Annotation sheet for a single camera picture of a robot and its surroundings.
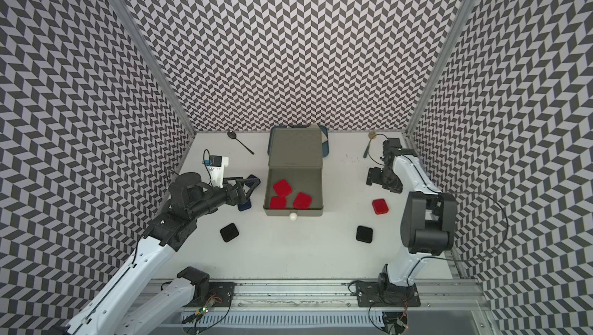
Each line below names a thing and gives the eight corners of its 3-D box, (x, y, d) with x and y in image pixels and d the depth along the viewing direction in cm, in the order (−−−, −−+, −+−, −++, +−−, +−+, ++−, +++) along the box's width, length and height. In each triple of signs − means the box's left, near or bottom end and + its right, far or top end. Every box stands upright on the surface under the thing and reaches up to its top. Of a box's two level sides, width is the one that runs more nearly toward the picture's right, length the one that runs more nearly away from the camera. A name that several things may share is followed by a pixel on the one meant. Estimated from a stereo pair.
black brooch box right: (355, 241, 87) (356, 239, 86) (356, 227, 91) (357, 225, 89) (371, 243, 87) (372, 241, 85) (371, 230, 90) (372, 227, 88)
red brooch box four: (374, 214, 92) (375, 211, 90) (372, 201, 95) (373, 198, 93) (386, 214, 92) (388, 211, 90) (384, 201, 95) (385, 198, 93)
